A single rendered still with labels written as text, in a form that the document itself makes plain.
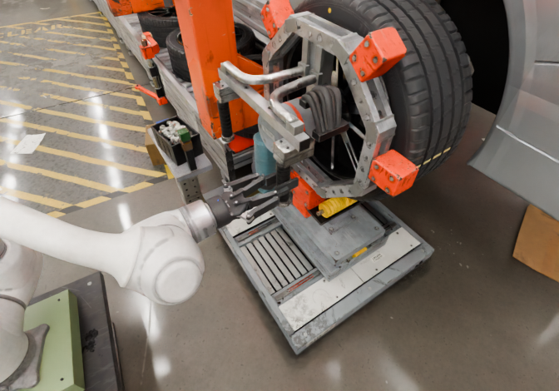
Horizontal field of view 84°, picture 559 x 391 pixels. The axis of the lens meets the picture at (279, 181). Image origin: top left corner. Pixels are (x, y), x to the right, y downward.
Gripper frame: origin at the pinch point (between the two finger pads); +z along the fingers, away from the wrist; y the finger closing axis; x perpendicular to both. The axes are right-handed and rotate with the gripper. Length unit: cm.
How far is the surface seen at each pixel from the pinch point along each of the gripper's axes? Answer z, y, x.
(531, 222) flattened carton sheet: 143, 36, -82
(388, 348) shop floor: 29, 37, -83
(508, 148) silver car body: 57, 26, 3
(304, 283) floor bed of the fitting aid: 14, -2, -75
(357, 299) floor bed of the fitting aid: 29, 17, -75
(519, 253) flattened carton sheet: 117, 43, -81
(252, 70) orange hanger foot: 28, -66, -4
